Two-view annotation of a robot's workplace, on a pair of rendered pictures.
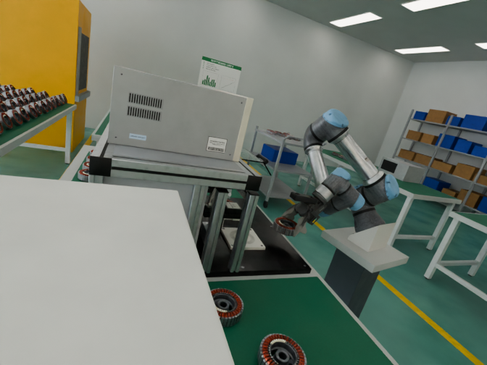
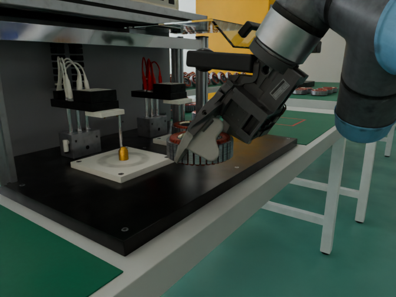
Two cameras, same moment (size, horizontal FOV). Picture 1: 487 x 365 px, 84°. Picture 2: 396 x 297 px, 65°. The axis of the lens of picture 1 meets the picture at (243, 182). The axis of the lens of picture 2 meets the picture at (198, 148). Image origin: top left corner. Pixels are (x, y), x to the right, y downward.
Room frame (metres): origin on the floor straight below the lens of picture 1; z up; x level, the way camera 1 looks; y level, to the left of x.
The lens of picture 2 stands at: (0.82, -0.66, 0.98)
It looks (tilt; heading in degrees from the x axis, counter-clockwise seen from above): 16 degrees down; 60
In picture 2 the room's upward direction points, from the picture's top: straight up
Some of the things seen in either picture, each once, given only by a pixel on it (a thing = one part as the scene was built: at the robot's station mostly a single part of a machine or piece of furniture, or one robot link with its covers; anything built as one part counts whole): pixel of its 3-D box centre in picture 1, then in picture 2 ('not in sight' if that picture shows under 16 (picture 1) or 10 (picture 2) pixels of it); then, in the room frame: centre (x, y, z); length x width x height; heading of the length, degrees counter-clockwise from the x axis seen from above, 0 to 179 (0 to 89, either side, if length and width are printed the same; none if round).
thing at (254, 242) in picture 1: (241, 237); (124, 161); (1.00, -0.05, 0.78); 0.15 x 0.15 x 0.01; 25
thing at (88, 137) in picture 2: (209, 232); (80, 142); (0.94, 0.08, 0.80); 0.08 x 0.05 x 0.06; 25
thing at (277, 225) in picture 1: (285, 226); (200, 146); (1.08, -0.22, 0.84); 0.11 x 0.11 x 0.04
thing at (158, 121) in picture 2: not in sight; (152, 125); (1.16, 0.18, 0.80); 0.08 x 0.05 x 0.06; 25
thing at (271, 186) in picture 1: (279, 165); not in sight; (3.87, -0.44, 0.51); 1.01 x 0.60 x 1.01; 25
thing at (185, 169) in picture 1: (171, 144); (69, 17); (0.98, 0.29, 1.09); 0.68 x 0.44 x 0.05; 25
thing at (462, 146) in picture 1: (467, 147); not in sight; (6.21, -4.55, 1.41); 0.42 x 0.28 x 0.26; 116
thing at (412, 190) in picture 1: (360, 190); not in sight; (4.13, -1.81, 0.37); 2.20 x 0.90 x 0.75; 25
